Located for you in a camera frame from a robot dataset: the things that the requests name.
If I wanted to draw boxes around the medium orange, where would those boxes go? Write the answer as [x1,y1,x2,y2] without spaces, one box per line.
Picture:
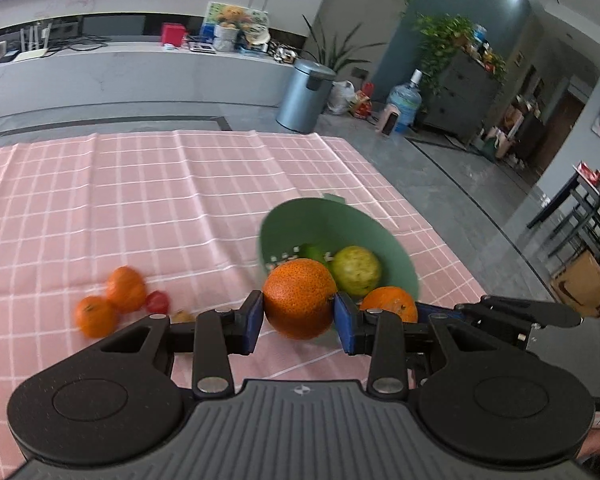
[360,286,419,325]

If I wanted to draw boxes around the colourful picture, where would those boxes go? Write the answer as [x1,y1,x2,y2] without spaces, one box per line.
[205,1,270,37]

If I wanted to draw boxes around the large orange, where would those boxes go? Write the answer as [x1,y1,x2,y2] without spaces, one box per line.
[262,258,338,340]

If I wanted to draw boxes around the blue water bottle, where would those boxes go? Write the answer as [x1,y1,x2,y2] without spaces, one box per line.
[387,70,423,134]

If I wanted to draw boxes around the teddy bear bouquet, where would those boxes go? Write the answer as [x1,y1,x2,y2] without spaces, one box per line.
[214,6,242,54]

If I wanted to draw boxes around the white marble television console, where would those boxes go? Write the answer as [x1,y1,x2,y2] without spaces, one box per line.
[0,35,301,128]

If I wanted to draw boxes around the green cucumber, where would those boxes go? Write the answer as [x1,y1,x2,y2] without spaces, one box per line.
[297,244,334,267]

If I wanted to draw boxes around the red gift bag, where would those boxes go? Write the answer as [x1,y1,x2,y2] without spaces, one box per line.
[352,82,376,120]

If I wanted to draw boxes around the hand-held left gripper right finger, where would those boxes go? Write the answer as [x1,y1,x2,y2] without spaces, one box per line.
[332,291,507,399]

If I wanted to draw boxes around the small red fruit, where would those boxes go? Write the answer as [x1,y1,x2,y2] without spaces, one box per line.
[146,291,171,315]

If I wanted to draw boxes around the white router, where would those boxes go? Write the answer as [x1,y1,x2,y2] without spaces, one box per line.
[16,21,54,62]

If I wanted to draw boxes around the green pothos plant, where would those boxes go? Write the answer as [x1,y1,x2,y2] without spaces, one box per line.
[415,14,477,96]

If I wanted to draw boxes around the white plastic bag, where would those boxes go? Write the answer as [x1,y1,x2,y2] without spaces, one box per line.
[326,81,356,115]

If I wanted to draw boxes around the dark chairs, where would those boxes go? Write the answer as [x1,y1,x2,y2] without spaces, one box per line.
[555,167,600,281]

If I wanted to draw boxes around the pink checked tablecloth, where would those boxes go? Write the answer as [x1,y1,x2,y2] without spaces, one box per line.
[0,130,487,473]

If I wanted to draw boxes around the grey pedal trash can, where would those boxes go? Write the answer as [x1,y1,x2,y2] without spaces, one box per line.
[276,59,337,134]

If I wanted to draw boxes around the small mandarin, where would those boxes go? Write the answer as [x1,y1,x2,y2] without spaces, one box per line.
[75,296,118,339]
[105,266,147,313]

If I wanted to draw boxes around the grey drawer cabinet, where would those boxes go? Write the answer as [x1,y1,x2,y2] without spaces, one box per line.
[422,50,501,147]

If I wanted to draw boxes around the red box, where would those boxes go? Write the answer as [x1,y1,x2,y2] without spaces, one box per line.
[161,23,186,47]

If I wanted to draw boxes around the small pink heater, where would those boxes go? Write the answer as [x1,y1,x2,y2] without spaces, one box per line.
[377,105,401,136]

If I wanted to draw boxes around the yellow-green guava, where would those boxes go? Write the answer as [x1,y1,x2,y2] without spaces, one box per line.
[328,246,383,297]

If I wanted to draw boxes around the green bowl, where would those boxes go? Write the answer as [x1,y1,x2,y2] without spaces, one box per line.
[257,192,422,307]

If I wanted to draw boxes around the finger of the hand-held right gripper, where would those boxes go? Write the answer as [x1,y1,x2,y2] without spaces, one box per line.
[416,295,584,347]

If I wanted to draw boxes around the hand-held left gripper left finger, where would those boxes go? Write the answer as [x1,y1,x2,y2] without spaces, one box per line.
[100,290,266,399]

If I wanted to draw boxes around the long-leaf potted plant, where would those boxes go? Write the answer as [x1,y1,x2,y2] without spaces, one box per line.
[300,15,387,77]

